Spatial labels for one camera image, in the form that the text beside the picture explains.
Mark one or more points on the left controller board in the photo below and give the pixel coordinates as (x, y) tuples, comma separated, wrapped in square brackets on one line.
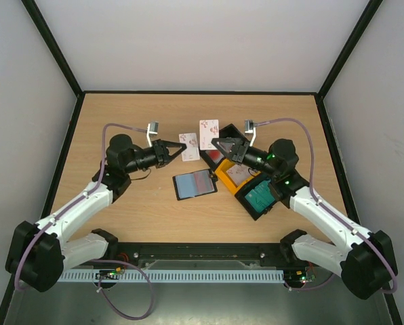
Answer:
[(108, 277)]

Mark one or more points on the black frame post left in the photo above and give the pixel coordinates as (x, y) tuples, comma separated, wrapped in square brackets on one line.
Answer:
[(40, 23)]

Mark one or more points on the yellow tray middle compartment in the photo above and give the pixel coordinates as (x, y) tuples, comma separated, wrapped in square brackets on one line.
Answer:
[(234, 176)]

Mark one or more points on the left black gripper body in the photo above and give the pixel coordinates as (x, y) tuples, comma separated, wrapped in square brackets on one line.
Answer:
[(159, 155)]

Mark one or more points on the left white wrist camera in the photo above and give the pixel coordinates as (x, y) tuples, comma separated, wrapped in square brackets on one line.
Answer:
[(151, 131)]

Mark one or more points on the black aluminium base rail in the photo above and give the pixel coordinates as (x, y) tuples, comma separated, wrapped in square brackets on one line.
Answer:
[(264, 254)]

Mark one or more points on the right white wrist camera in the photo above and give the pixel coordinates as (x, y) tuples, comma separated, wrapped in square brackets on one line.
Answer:
[(250, 129)]

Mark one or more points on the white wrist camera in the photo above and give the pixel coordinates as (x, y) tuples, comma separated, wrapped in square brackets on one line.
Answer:
[(151, 131), (250, 129)]

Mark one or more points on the teal card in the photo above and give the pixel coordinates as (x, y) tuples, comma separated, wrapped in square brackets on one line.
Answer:
[(260, 197)]

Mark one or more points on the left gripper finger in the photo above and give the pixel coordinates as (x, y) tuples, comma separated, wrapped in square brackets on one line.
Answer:
[(173, 152), (169, 144)]

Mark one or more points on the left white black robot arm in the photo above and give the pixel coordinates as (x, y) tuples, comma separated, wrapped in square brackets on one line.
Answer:
[(40, 252)]

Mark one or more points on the light blue slotted cable duct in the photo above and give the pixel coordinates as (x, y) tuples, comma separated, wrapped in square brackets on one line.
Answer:
[(183, 276)]

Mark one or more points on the black card holder wallet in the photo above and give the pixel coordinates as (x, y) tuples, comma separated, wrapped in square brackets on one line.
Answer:
[(184, 185)]

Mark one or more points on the red striped card in tray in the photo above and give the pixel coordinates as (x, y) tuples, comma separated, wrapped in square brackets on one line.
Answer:
[(217, 155)]

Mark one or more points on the controller board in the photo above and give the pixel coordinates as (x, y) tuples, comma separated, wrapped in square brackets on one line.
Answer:
[(108, 277), (299, 278)]

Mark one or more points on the red circle white card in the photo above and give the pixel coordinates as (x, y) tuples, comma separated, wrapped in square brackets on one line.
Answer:
[(203, 182)]

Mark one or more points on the black frame post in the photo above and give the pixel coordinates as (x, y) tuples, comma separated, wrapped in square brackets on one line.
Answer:
[(355, 36), (40, 23)]

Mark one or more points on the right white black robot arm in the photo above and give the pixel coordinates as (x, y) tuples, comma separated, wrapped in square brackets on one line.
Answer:
[(364, 260)]

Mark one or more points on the right controller board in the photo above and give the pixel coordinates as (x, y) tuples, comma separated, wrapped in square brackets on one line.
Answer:
[(299, 278)]

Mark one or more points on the black frame post right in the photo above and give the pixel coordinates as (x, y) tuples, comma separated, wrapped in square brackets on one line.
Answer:
[(355, 36)]

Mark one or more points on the red patterned white card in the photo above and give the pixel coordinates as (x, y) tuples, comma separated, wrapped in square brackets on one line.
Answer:
[(208, 129), (191, 153)]

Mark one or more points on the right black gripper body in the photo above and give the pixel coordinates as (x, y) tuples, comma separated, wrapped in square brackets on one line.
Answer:
[(238, 151)]

